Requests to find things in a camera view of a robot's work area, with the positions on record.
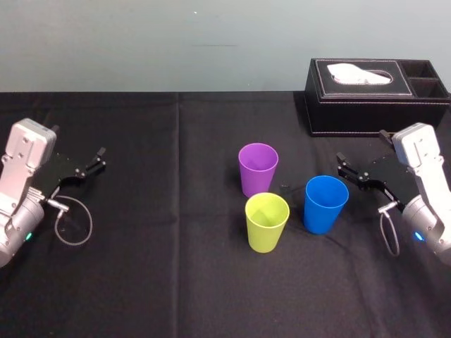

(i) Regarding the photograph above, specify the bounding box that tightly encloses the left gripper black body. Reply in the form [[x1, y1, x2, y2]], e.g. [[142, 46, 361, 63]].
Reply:
[[30, 152, 86, 199]]

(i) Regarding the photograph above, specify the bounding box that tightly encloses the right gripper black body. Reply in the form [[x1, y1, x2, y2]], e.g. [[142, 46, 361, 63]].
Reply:
[[367, 154, 423, 213]]

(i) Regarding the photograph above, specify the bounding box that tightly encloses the black leather tissue box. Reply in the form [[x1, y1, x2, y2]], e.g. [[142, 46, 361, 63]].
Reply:
[[304, 58, 451, 138]]

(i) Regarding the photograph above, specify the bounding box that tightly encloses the blue plastic cup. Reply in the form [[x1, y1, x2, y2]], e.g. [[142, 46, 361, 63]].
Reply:
[[303, 175, 350, 235]]

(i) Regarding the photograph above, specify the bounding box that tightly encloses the white tissue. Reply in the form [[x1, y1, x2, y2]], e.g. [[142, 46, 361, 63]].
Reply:
[[326, 63, 393, 86]]

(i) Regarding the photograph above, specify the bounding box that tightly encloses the purple plastic cup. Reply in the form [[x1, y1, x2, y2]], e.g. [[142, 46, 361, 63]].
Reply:
[[237, 142, 280, 199]]

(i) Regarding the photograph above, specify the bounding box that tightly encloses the lime green plastic cup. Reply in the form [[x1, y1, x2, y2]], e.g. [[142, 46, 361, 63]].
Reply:
[[245, 192, 291, 254]]

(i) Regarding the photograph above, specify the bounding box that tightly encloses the black table cloth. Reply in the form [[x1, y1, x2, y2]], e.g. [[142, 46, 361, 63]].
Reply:
[[0, 91, 451, 338]]

